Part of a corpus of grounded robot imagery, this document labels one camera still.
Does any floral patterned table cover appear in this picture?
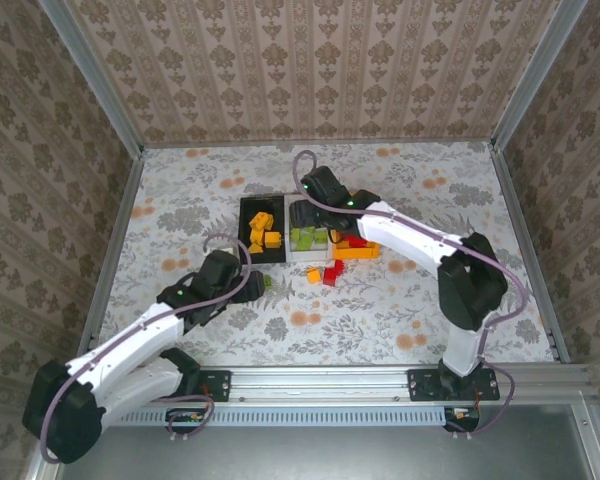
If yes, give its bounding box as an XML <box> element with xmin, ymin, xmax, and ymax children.
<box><xmin>82</xmin><ymin>139</ymin><xmax>556</xmax><ymax>369</ymax></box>

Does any white plastic bin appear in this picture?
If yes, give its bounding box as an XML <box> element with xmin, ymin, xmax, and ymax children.
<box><xmin>282</xmin><ymin>193</ymin><xmax>334</xmax><ymax>264</ymax></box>

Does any aluminium back rail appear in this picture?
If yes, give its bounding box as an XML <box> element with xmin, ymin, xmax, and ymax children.
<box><xmin>139</xmin><ymin>137</ymin><xmax>496</xmax><ymax>150</ymax></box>

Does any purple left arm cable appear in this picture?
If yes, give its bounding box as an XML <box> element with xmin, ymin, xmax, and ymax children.
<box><xmin>39</xmin><ymin>232</ymin><xmax>254</xmax><ymax>464</ymax></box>

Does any grey slotted cable duct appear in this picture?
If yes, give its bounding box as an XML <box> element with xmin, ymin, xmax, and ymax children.
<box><xmin>102</xmin><ymin>403</ymin><xmax>481</xmax><ymax>428</ymax></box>

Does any black plastic bin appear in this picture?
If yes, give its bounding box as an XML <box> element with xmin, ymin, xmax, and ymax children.
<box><xmin>238</xmin><ymin>194</ymin><xmax>287</xmax><ymax>265</ymax></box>

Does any grey metal sheet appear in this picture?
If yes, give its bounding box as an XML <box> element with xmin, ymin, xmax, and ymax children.
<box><xmin>54</xmin><ymin>403</ymin><xmax>600</xmax><ymax>480</ymax></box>

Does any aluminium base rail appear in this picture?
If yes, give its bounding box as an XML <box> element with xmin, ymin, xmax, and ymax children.
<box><xmin>199</xmin><ymin>364</ymin><xmax>594</xmax><ymax>404</ymax></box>

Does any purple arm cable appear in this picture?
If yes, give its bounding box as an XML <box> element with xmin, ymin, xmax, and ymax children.
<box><xmin>39</xmin><ymin>232</ymin><xmax>254</xmax><ymax>464</ymax></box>
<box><xmin>292</xmin><ymin>149</ymin><xmax>531</xmax><ymax>436</ymax></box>

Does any yellow plastic bin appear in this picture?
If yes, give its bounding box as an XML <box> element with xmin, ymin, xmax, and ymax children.
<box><xmin>328</xmin><ymin>219</ymin><xmax>381</xmax><ymax>261</ymax></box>

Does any aluminium frame post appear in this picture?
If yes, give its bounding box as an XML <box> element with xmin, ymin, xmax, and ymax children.
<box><xmin>37</xmin><ymin>0</ymin><xmax>146</xmax><ymax>159</ymax></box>
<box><xmin>489</xmin><ymin>0</ymin><xmax>589</xmax><ymax>151</ymax></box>

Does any aluminium side rail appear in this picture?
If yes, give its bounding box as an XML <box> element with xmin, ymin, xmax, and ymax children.
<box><xmin>489</xmin><ymin>142</ymin><xmax>574</xmax><ymax>364</ymax></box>
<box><xmin>77</xmin><ymin>149</ymin><xmax>146</xmax><ymax>356</ymax></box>

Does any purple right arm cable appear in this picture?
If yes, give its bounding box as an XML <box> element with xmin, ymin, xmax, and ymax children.
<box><xmin>292</xmin><ymin>149</ymin><xmax>531</xmax><ymax>436</ymax></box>

